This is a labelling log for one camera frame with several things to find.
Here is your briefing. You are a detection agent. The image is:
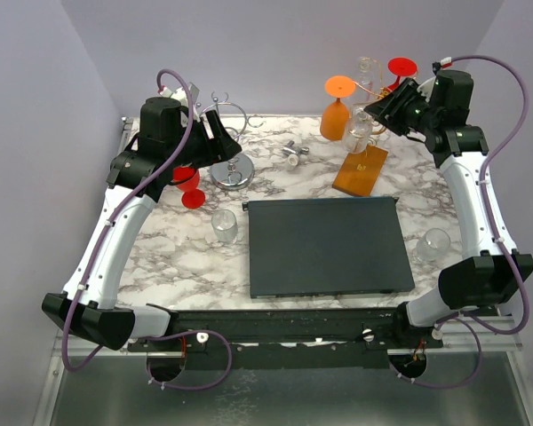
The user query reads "aluminium extrusion rail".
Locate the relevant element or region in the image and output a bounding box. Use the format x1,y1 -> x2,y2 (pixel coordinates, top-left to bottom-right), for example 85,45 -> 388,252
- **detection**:
441,317 -> 523,352

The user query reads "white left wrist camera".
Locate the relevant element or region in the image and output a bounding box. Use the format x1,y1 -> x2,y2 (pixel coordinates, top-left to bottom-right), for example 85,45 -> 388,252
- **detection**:
158,83 -> 200,122

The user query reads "orange plastic wine glass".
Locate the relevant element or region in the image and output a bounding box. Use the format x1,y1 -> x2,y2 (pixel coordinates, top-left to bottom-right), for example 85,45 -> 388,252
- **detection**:
320,75 -> 355,141

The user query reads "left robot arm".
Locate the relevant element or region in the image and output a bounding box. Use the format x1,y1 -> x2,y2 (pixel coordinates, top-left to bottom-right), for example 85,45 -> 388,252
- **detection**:
42,98 -> 242,351

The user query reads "clear ribbed wine glass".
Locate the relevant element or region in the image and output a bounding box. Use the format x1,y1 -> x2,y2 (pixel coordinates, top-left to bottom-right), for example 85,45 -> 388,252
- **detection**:
211,209 -> 238,244

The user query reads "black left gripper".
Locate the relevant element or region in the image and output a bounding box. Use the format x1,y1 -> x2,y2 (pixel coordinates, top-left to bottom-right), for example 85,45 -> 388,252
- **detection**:
167,109 -> 242,169

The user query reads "clear glass on gold rack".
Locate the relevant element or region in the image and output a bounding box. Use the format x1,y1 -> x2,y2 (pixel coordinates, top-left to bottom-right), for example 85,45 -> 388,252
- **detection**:
354,57 -> 380,104

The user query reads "chrome wine glass rack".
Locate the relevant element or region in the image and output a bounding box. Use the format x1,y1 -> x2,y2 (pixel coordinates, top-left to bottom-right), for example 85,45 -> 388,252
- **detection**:
195,91 -> 264,192

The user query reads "small chrome metal fitting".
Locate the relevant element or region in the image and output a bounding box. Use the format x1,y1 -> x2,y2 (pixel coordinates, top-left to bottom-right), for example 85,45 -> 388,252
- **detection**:
282,140 -> 310,156

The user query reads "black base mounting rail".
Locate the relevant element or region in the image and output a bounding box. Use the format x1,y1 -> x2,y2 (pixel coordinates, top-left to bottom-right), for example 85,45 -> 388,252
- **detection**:
128,308 -> 442,373

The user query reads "gold wire wooden-base rack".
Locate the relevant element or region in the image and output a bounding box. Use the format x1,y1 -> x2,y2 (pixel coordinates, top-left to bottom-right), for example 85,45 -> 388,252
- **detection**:
332,58 -> 396,197

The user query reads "clear textured wine glass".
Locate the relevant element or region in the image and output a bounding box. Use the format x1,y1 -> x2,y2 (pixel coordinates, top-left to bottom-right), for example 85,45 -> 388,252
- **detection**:
342,105 -> 373,154

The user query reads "red plastic wine glass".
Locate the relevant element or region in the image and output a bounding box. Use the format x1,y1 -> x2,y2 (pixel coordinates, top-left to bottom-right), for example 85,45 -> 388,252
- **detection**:
384,57 -> 418,94

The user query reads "dark grey flat box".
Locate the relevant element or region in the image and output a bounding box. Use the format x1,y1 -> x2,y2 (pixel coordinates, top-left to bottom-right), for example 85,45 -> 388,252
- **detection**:
243,197 -> 415,298

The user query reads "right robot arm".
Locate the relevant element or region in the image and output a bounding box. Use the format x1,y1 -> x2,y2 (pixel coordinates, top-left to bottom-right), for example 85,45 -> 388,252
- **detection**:
364,69 -> 533,348

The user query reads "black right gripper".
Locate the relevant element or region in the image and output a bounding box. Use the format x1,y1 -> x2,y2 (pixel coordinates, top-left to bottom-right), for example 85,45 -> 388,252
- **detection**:
365,77 -> 440,137

